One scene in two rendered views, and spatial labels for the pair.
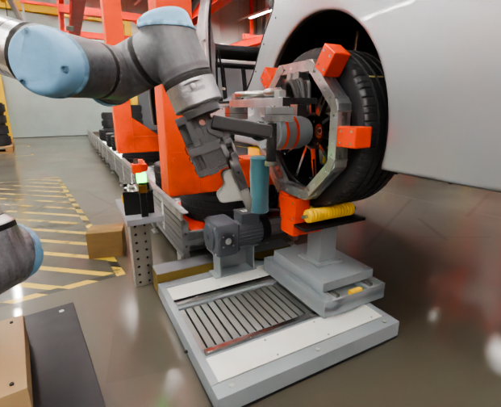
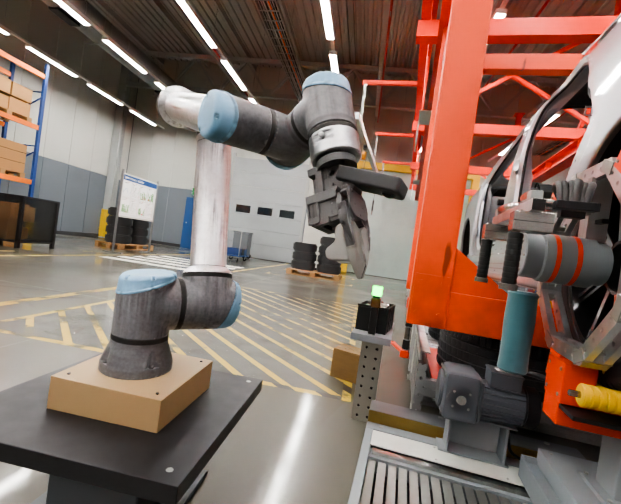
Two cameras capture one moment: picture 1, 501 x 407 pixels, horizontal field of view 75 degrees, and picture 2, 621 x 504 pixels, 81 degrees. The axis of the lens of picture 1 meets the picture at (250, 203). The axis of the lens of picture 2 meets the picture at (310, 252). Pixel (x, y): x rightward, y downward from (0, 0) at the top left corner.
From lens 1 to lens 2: 0.39 m
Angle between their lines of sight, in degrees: 45
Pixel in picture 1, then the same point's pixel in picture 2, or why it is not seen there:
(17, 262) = (214, 305)
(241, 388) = not seen: outside the picture
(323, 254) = not seen: outside the picture
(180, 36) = (323, 93)
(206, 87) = (335, 136)
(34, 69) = (204, 119)
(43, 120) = (374, 261)
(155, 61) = (303, 119)
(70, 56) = (222, 106)
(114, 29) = not seen: hidden behind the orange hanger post
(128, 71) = (287, 131)
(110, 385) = (259, 487)
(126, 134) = not seen: hidden behind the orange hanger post
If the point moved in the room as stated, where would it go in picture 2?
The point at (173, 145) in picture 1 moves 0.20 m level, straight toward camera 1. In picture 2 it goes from (423, 266) to (411, 264)
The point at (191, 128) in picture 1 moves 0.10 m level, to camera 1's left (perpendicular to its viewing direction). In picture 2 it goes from (319, 179) to (280, 180)
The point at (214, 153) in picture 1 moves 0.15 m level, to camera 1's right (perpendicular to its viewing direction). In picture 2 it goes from (329, 202) to (412, 204)
